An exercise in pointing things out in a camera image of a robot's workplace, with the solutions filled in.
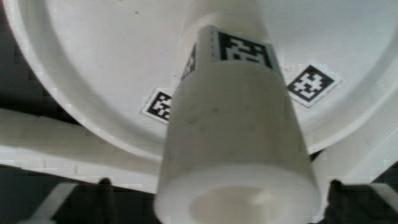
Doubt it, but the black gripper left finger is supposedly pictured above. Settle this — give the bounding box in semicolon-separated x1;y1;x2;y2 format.
16;178;121;224

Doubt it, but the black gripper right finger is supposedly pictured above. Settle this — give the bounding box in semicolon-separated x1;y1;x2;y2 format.
325;180;398;224

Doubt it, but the white cylindrical table leg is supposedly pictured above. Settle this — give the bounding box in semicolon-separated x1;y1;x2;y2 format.
154;27;320;224

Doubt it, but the white round table top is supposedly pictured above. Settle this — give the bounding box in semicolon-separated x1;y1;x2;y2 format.
3;0;398;159

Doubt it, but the white right fence rail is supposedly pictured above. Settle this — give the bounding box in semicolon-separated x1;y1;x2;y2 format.
309;99;398;188

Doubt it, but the white fence rail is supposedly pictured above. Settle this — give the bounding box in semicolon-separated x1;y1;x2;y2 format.
0;108;160;193
309;99;398;188

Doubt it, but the white front fence rail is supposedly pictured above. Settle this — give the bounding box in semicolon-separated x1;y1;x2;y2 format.
0;108;160;193

